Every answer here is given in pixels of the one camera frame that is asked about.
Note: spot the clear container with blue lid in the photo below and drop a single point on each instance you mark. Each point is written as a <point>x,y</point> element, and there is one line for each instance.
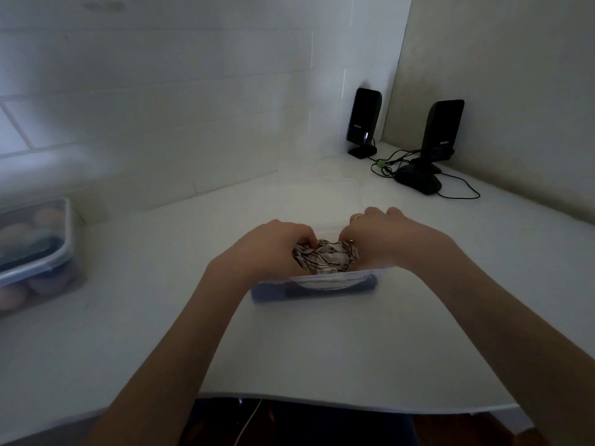
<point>32,269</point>

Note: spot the person's left hand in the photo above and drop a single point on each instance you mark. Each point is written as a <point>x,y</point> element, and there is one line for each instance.
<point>265,248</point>

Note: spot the person's right hand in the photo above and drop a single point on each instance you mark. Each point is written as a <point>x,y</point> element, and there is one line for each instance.
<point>395,241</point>

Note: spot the clear plastic storage box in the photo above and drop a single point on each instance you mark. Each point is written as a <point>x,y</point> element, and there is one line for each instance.
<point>325,279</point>

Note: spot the dark blue cloth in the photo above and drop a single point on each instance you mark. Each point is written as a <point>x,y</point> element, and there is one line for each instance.
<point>274,291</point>

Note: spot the beige striped cloth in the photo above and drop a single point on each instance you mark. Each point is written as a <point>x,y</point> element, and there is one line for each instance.
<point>327,259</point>

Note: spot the black speaker with wide base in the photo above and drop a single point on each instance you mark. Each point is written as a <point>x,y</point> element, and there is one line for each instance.
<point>441,129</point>

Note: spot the person's right forearm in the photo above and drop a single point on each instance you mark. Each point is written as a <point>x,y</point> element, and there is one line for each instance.
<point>511,339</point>

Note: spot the pile of pastel balls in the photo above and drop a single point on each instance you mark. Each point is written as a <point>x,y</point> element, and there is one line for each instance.
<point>46,283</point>

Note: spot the person's right fingers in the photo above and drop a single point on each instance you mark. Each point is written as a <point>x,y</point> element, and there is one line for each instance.
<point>367,222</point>

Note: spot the person's left fingers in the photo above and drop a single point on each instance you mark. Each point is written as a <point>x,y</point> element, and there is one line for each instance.
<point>307,237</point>

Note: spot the small black speaker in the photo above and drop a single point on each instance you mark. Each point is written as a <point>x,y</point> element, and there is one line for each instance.
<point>365,116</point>

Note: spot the person's dark clothing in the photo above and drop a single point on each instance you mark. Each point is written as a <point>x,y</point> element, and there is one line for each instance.
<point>325,427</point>

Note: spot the person's left forearm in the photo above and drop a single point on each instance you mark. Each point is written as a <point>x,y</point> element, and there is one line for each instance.
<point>176,362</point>

